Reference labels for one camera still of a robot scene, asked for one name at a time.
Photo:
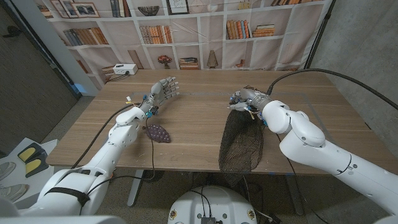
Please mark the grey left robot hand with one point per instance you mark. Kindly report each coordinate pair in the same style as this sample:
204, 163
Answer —
161, 91

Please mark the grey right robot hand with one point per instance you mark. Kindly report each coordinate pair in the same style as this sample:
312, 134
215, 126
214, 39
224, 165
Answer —
252, 98

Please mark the dark brown mesh netting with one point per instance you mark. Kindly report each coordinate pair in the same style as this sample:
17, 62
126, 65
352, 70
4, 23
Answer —
241, 143

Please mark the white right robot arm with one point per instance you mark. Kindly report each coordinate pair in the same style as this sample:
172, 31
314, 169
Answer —
311, 146

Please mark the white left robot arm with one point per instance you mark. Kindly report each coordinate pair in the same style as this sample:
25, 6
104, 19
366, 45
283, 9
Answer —
118, 143

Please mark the purple grape bunch toy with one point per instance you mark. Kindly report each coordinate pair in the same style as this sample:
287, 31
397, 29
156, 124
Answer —
158, 134

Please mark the white power strip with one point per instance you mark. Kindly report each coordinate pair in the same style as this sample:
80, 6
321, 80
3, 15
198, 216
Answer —
125, 69

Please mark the printed bookshelf backdrop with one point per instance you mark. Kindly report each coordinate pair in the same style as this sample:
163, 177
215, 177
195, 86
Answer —
186, 46

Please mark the black round floor object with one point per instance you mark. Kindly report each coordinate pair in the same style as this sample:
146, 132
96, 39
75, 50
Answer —
153, 175

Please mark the black backdrop stand pole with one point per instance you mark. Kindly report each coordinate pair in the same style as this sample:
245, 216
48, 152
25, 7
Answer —
317, 37

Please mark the white table leg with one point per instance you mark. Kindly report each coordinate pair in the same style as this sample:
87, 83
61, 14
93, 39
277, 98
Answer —
135, 186

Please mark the grey table leg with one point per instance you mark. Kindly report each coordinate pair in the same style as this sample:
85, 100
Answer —
294, 196

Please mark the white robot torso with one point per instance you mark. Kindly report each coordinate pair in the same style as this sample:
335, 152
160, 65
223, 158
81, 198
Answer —
214, 202

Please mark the small grey metal hub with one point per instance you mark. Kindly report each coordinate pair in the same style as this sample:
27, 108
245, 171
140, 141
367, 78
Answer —
208, 221

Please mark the dark grey perforated panel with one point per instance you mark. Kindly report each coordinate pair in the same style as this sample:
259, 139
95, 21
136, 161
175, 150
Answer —
31, 93

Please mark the yellow black foot pedal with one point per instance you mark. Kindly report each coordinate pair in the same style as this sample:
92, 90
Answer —
34, 166
27, 153

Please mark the white floor mat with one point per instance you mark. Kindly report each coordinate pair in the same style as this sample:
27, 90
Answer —
37, 186

